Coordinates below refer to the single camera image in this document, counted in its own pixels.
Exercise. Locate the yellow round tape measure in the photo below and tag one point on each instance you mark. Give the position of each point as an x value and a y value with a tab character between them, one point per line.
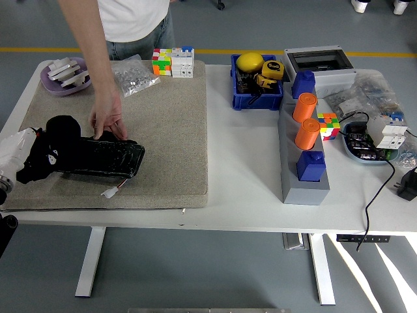
272	68

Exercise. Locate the grey-brown felt mat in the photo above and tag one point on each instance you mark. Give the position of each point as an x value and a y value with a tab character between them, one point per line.
176	130

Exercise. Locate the white circuit breaker block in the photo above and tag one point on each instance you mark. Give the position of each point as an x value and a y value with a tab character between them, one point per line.
182	65
387	133

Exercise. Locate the purple plastic tray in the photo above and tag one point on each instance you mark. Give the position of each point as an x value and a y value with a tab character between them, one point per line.
61	90

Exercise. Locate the yellow oval ball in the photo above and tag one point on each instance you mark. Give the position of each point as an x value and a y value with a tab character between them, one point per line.
250	62

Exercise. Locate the grey electrical enclosure box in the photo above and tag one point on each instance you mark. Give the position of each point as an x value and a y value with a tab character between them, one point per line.
335	78

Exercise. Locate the black table control panel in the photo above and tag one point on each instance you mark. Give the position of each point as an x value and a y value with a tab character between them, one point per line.
348	238

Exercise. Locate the grey under-table control box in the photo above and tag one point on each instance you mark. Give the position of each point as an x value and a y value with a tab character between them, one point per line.
294	241

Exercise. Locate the white T-shaped bracket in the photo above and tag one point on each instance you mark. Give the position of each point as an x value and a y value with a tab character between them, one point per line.
76	80

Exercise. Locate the grey stepped block holder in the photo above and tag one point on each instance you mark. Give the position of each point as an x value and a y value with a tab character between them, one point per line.
306	195

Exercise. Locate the white table leg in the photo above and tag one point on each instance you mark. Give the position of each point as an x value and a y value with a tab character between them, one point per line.
91	261
321	267

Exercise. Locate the small clear labelled bag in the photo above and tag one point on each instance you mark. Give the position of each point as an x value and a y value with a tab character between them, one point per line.
348	106

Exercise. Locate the person in jeans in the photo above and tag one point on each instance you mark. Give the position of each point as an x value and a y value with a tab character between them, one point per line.
133	19

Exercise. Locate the light blue tray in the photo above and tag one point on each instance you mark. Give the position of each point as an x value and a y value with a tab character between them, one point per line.
368	162

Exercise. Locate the blue square peg block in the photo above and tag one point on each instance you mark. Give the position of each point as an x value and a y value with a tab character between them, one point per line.
310	168
304	84

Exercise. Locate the blue plastic bin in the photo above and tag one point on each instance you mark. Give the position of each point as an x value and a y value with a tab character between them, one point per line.
256	101

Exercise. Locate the black rag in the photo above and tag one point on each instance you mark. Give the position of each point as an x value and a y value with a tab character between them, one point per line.
63	128

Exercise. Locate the clear bag of screws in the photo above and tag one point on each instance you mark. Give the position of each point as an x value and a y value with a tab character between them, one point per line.
138	78

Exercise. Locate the clear bag of rings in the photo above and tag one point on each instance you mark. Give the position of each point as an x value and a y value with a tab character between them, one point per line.
408	159

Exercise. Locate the colourful puzzle cube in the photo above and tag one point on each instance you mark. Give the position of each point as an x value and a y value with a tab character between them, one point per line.
329	128
161	63

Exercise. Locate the black power adapter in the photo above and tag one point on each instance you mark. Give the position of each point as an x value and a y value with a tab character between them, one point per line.
410	186

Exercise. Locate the large clear parts bag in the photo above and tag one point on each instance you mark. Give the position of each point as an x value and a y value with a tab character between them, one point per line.
374	88

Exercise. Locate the orange cylinder peg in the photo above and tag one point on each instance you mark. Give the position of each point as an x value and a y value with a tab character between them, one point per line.
304	109
306	135

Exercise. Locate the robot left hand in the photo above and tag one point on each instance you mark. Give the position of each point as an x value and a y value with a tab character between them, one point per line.
16	150

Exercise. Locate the person in black trousers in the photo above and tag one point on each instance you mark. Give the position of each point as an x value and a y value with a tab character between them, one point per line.
358	5

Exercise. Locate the black glossy panel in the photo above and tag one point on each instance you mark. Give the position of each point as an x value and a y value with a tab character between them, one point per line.
104	156

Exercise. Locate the white metal bar stack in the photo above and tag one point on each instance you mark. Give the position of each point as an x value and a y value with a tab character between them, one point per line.
63	67

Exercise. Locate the black chair caster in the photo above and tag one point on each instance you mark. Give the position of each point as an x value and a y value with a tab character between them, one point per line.
221	5

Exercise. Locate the dark circuit boards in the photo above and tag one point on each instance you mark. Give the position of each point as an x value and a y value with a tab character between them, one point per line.
358	140

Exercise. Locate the person's right forearm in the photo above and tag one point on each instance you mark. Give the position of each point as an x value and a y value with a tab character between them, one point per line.
88	49

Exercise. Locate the person's right hand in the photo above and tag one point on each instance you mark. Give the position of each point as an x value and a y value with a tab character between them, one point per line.
107	111

